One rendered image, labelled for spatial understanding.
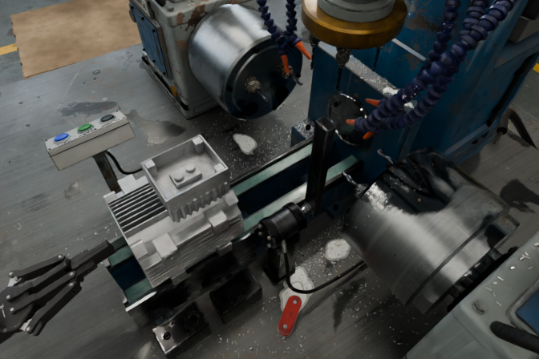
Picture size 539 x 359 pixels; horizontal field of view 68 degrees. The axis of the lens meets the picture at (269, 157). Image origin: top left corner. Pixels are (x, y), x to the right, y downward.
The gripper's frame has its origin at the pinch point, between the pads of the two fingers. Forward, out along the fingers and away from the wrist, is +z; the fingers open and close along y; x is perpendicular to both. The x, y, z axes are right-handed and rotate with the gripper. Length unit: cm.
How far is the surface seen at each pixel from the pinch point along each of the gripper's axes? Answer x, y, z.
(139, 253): -4.4, -7.3, 7.6
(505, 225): -4, -40, 56
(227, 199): -2.5, -6.8, 24.9
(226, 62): -3.5, 23.2, 43.9
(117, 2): 98, 246, 64
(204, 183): -7.9, -5.1, 22.7
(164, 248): -3.2, -8.5, 11.4
